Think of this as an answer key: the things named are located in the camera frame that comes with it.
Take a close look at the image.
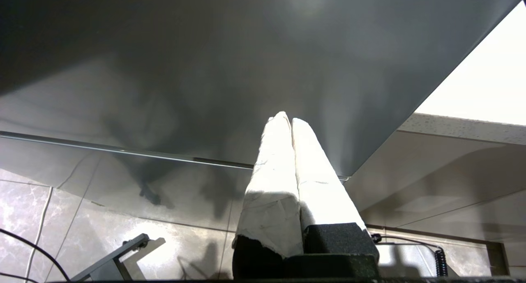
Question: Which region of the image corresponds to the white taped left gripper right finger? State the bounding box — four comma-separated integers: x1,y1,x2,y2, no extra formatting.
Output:
291,118,381,259

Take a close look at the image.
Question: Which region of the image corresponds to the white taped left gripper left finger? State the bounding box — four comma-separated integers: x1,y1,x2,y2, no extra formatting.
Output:
232,111,305,280

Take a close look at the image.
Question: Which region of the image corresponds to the beige under-counter cabinet door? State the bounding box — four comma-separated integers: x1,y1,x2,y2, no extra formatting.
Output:
344,129,526,243

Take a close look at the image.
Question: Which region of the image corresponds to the grey glossy cabinet front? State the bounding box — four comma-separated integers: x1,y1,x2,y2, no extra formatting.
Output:
0,0,526,231

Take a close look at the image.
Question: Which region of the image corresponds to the black coiled cable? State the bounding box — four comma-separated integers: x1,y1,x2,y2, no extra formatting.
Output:
370,232,449,278

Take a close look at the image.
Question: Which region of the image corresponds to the grey metal bracket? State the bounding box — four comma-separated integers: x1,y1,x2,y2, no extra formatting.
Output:
70,233,151,282

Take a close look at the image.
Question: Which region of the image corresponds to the thin black floor cable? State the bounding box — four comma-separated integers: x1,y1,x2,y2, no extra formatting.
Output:
0,228,71,283

